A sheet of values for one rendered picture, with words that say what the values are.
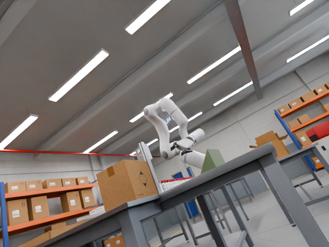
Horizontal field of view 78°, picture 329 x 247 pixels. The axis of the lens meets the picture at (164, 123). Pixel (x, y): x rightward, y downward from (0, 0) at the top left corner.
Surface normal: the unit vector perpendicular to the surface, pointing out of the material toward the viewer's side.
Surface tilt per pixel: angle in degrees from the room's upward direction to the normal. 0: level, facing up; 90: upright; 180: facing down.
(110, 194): 90
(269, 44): 90
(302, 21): 90
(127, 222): 90
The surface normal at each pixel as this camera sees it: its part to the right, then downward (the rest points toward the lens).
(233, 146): -0.49, -0.16
